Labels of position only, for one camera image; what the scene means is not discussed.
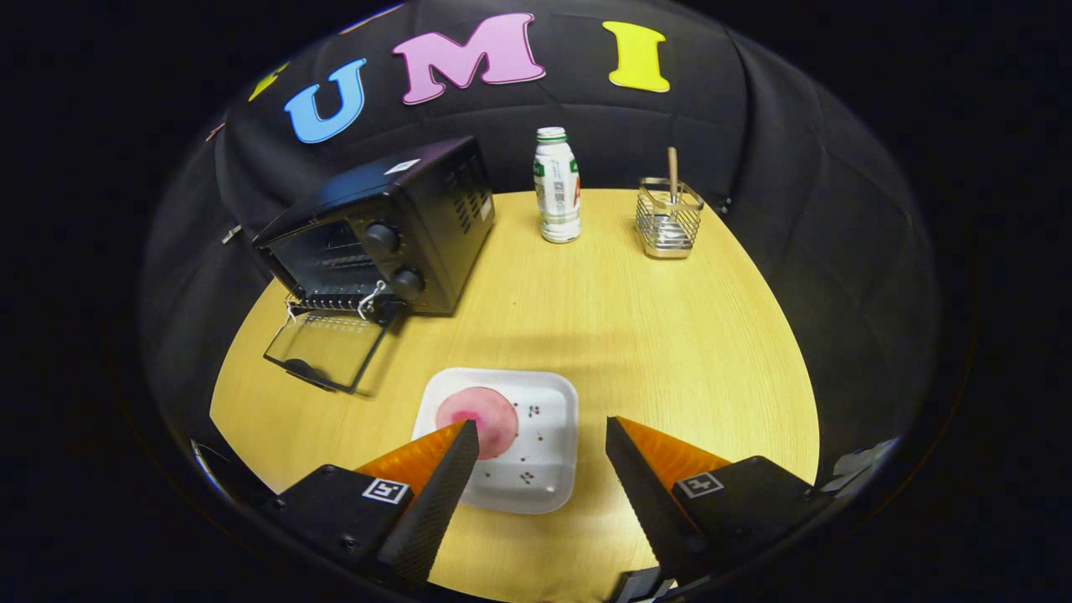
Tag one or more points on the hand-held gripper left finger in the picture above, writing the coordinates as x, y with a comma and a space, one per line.
435, 502

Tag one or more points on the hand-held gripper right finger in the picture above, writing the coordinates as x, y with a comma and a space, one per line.
645, 494

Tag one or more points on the pink round meat slice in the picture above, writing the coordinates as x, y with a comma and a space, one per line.
481, 410

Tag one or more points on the white foam tray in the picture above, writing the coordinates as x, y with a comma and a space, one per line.
548, 402

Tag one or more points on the black toaster oven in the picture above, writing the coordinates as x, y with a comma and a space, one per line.
435, 226

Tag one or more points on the black binder clip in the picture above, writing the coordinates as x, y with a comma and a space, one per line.
374, 303

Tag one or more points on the white green drink bottle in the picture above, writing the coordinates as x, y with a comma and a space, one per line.
557, 201

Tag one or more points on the black backdrop cloth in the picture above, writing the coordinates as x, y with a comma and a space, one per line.
796, 209

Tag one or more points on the wooden stick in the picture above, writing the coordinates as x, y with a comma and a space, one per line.
672, 172

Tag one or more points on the silver cloth clip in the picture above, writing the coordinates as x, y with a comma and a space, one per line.
232, 234

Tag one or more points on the pink cloth clip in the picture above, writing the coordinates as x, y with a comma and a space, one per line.
214, 131

